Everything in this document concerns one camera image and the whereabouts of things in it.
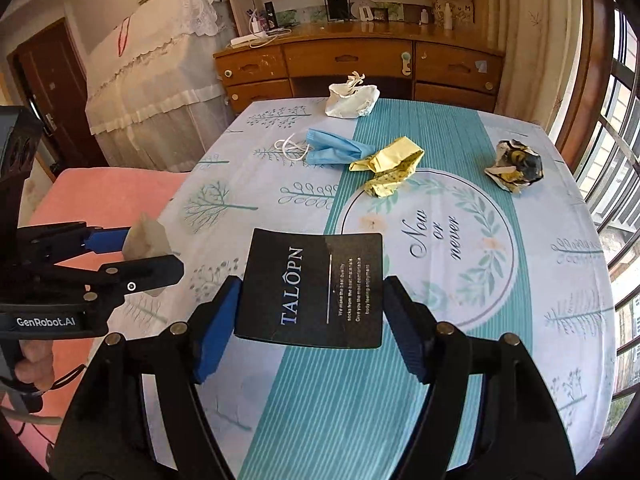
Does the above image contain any metal window grille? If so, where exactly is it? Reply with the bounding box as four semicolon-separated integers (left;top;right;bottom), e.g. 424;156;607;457
570;0;640;411

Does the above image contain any wooden dresser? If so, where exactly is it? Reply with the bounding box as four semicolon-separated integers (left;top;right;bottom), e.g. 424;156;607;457
214;22;506;116

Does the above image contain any grey cable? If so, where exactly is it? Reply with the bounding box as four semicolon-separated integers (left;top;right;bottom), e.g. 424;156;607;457
0;400;63;428

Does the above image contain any crumpled black yellow wrapper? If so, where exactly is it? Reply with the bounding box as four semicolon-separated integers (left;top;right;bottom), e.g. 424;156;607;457
484;139;545;196

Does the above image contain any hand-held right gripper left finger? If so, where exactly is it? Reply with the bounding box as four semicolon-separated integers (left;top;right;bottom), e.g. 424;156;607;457
50;276;243;480

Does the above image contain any person's left hand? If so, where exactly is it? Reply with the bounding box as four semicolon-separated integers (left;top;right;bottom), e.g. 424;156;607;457
14;340;57;392

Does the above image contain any table with floral cloth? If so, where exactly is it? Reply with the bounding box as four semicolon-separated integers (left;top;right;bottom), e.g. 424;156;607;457
142;97;618;480

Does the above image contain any beige gift bag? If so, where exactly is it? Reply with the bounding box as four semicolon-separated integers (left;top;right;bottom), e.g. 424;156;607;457
432;0;475;27

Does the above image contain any lace-covered cabinet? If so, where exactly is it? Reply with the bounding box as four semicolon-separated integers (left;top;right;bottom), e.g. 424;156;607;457
85;0;236;173

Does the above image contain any black paper card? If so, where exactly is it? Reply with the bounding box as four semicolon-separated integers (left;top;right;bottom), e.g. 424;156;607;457
234;227;386;350

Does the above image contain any black picture frame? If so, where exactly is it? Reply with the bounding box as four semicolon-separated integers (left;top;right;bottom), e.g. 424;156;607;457
324;0;352;23

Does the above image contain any white power strip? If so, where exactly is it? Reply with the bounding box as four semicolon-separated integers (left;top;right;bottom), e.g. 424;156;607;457
230;30;283;50

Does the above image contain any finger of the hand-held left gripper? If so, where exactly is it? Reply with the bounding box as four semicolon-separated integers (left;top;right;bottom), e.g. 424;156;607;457
50;254;185;313
15;222;133;265

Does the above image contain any brown wooden door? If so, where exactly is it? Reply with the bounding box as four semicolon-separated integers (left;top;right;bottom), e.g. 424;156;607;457
7;17;93;181

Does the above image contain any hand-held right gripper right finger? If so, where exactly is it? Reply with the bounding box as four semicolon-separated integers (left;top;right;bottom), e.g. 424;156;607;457
382;275;579;480

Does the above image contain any blue face mask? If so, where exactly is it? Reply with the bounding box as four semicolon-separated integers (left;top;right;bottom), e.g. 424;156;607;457
275;128;377;166

